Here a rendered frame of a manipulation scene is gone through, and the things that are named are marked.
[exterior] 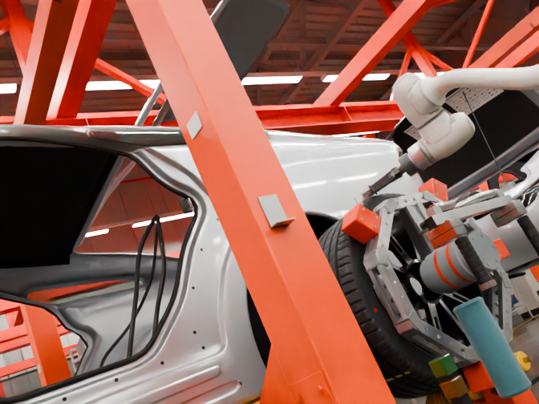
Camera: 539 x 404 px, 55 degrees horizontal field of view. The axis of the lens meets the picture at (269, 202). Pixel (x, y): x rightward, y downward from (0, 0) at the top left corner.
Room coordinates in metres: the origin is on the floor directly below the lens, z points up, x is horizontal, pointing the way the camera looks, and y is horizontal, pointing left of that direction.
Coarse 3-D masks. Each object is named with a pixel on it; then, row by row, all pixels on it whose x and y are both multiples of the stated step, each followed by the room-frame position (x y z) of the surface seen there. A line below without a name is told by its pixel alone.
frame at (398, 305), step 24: (384, 216) 1.58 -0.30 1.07; (384, 240) 1.55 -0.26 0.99; (384, 264) 1.51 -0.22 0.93; (384, 288) 1.56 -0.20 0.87; (504, 288) 1.82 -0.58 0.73; (408, 312) 1.51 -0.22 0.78; (504, 312) 1.77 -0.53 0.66; (408, 336) 1.55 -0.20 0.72; (432, 336) 1.54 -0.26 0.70; (456, 360) 1.62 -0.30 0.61
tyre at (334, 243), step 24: (336, 240) 1.63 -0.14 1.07; (336, 264) 1.60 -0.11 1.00; (360, 264) 1.58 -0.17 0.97; (360, 288) 1.55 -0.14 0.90; (360, 312) 1.55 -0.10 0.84; (384, 312) 1.58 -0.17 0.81; (384, 336) 1.55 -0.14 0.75; (384, 360) 1.61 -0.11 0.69; (408, 360) 1.58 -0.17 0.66; (408, 384) 1.69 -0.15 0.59; (432, 384) 1.66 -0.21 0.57
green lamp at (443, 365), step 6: (444, 354) 1.26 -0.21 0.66; (432, 360) 1.26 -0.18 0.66; (438, 360) 1.24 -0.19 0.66; (444, 360) 1.24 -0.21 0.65; (450, 360) 1.26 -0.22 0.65; (432, 366) 1.26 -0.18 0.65; (438, 366) 1.25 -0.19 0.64; (444, 366) 1.24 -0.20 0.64; (450, 366) 1.25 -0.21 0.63; (438, 372) 1.25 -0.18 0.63; (444, 372) 1.24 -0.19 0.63; (450, 372) 1.24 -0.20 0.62
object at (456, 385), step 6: (456, 378) 1.25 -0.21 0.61; (462, 378) 1.26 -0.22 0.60; (444, 384) 1.25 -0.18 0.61; (450, 384) 1.24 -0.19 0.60; (456, 384) 1.24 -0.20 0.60; (462, 384) 1.25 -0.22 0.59; (444, 390) 1.26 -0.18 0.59; (450, 390) 1.25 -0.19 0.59; (456, 390) 1.24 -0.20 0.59; (462, 390) 1.25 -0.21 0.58; (468, 390) 1.26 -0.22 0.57; (450, 396) 1.26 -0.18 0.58; (456, 396) 1.24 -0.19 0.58
